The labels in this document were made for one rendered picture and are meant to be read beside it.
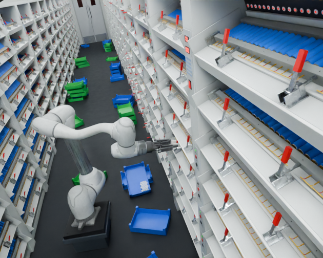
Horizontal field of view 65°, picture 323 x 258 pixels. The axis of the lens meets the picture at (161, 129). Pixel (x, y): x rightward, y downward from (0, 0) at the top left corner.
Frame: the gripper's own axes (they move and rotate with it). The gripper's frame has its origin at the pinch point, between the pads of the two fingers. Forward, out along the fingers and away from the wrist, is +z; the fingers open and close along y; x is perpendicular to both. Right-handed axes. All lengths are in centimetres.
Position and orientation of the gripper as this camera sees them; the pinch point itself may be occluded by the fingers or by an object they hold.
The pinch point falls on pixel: (177, 143)
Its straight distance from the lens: 162.4
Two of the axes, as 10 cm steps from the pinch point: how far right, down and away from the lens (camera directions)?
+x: 0.1, -8.8, -4.8
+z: 9.7, -1.0, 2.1
